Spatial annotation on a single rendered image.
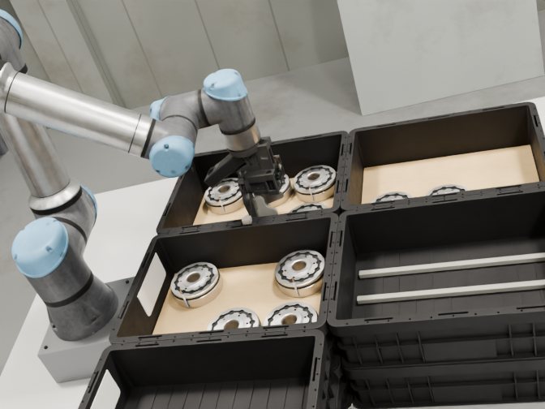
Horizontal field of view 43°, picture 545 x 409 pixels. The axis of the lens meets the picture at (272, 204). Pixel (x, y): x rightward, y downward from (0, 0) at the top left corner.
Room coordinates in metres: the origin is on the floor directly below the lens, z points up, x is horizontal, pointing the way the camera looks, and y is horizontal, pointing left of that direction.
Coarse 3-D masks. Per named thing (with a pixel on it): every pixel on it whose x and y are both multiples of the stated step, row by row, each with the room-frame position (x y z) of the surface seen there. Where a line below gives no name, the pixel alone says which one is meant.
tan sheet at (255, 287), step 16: (224, 272) 1.13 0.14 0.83; (240, 272) 1.11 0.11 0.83; (256, 272) 1.10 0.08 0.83; (272, 272) 1.08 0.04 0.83; (224, 288) 1.08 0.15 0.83; (240, 288) 1.07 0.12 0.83; (256, 288) 1.05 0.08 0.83; (272, 288) 1.03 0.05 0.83; (176, 304) 1.08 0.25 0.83; (208, 304) 1.05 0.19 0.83; (224, 304) 1.03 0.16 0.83; (240, 304) 1.02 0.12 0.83; (256, 304) 1.00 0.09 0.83; (272, 304) 0.99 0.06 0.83; (160, 320) 1.05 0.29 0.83; (176, 320) 1.04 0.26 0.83; (192, 320) 1.02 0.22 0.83; (208, 320) 1.01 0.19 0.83
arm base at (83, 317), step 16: (96, 288) 1.17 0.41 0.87; (48, 304) 1.15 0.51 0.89; (64, 304) 1.13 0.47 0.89; (80, 304) 1.14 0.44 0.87; (96, 304) 1.14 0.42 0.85; (112, 304) 1.16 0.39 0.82; (64, 320) 1.13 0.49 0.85; (80, 320) 1.12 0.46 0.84; (96, 320) 1.13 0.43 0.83; (64, 336) 1.13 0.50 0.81; (80, 336) 1.11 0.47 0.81
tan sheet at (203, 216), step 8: (288, 200) 1.30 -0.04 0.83; (296, 200) 1.29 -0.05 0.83; (328, 200) 1.25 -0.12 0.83; (200, 208) 1.40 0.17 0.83; (240, 208) 1.34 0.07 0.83; (280, 208) 1.29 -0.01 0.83; (288, 208) 1.28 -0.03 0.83; (200, 216) 1.36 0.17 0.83; (208, 216) 1.35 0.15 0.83; (216, 216) 1.34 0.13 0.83; (224, 216) 1.33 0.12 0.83; (232, 216) 1.32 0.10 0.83; (240, 216) 1.31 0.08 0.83
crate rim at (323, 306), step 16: (240, 224) 1.14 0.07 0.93; (256, 224) 1.12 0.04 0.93; (272, 224) 1.10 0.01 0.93; (288, 224) 1.09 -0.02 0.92; (336, 224) 1.03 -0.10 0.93; (144, 256) 1.14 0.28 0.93; (144, 272) 1.09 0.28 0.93; (128, 304) 1.01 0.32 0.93; (320, 304) 0.84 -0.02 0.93; (320, 320) 0.81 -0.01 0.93; (112, 336) 0.94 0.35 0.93; (144, 336) 0.91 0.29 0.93; (160, 336) 0.90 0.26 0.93; (176, 336) 0.88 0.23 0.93; (192, 336) 0.87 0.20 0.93; (208, 336) 0.86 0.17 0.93
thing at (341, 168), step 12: (336, 132) 1.36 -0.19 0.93; (276, 144) 1.40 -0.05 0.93; (204, 156) 1.46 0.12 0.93; (180, 180) 1.38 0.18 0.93; (336, 180) 1.17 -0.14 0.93; (336, 192) 1.13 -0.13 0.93; (168, 204) 1.30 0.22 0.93; (336, 204) 1.09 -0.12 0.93; (168, 216) 1.26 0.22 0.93; (264, 216) 1.13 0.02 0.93; (276, 216) 1.12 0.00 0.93; (288, 216) 1.11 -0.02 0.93; (300, 216) 1.10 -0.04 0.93; (156, 228) 1.22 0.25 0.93; (168, 228) 1.21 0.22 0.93; (180, 228) 1.19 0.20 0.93; (192, 228) 1.18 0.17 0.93
